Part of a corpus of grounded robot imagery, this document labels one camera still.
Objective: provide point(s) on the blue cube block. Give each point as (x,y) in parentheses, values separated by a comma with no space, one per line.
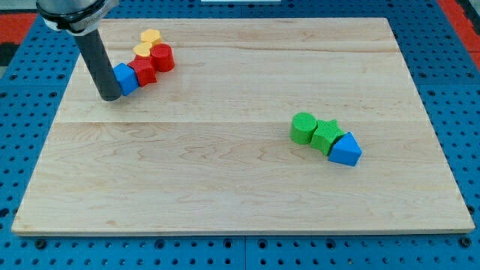
(126,78)

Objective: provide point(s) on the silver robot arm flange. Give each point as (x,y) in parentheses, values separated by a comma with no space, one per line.
(77,17)

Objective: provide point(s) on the light wooden board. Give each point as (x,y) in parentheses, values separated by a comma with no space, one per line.
(206,150)

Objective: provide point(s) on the green cylinder block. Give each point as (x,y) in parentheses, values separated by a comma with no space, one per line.
(302,128)

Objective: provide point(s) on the green star block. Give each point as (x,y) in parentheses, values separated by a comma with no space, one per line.
(327,133)

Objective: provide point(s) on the blue triangle block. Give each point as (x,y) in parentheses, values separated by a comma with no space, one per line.
(346,151)

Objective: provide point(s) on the red cylinder block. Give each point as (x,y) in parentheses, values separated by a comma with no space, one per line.
(162,55)

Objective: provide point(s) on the red star block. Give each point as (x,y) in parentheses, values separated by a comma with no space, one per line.
(144,69)

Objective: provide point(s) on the yellow heart block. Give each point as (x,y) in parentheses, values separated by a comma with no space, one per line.
(143,49)

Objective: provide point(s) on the yellow hexagon block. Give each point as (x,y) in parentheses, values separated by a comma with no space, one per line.
(151,36)

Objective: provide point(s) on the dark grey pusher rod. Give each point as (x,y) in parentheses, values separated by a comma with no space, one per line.
(98,63)

